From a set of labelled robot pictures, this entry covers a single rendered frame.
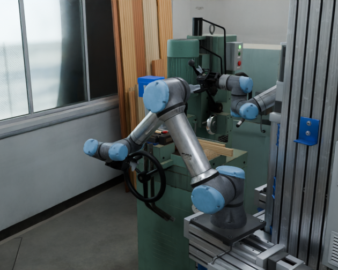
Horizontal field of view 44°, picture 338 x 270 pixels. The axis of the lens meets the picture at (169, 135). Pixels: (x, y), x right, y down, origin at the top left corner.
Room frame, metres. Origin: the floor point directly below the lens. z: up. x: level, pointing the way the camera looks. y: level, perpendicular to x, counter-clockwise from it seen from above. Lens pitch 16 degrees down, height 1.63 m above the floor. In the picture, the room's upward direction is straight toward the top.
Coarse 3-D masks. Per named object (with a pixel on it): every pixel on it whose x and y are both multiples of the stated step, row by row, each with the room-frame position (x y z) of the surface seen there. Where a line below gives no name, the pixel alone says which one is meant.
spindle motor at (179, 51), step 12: (168, 48) 2.28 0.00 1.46; (180, 48) 2.23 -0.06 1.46; (192, 48) 2.24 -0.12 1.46; (168, 60) 2.28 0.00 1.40; (180, 60) 2.23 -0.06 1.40; (168, 72) 2.28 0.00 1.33; (180, 72) 2.23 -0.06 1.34; (192, 72) 2.25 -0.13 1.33; (192, 84) 2.25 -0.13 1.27; (192, 96) 2.25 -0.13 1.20
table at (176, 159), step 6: (174, 156) 2.15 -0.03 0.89; (180, 156) 2.12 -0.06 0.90; (216, 156) 2.11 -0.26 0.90; (222, 156) 2.15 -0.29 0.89; (162, 162) 2.10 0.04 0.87; (168, 162) 2.12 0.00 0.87; (174, 162) 2.15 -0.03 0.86; (180, 162) 2.12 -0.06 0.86; (210, 162) 2.06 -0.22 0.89; (216, 162) 2.10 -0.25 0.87; (222, 162) 2.15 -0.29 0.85
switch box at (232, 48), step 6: (228, 42) 2.46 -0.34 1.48; (234, 42) 2.46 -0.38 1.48; (240, 42) 2.48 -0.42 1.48; (228, 48) 2.45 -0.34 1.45; (234, 48) 2.43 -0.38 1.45; (240, 48) 2.48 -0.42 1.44; (228, 54) 2.45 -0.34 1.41; (234, 54) 2.43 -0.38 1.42; (240, 54) 2.48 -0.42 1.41; (228, 60) 2.45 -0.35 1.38; (234, 60) 2.43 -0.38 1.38; (240, 60) 2.48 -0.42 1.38; (228, 66) 2.45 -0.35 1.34; (234, 66) 2.43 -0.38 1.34; (240, 66) 2.49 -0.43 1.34
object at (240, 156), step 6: (234, 150) 2.53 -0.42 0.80; (240, 150) 2.53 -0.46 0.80; (228, 156) 2.40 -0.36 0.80; (234, 156) 2.40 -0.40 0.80; (240, 156) 2.43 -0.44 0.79; (246, 156) 2.49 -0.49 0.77; (228, 162) 2.31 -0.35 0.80; (234, 162) 2.37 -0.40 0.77; (240, 162) 2.43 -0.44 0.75; (246, 162) 2.49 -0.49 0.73; (138, 168) 2.31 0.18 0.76; (168, 174) 2.17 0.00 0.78; (174, 174) 2.15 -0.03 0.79; (180, 174) 2.12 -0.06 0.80; (156, 180) 2.23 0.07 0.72; (168, 180) 2.17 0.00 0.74; (174, 180) 2.15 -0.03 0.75; (180, 180) 2.12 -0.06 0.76; (186, 180) 2.10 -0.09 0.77; (174, 186) 2.15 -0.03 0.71; (180, 186) 2.12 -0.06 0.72; (186, 186) 2.10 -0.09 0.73
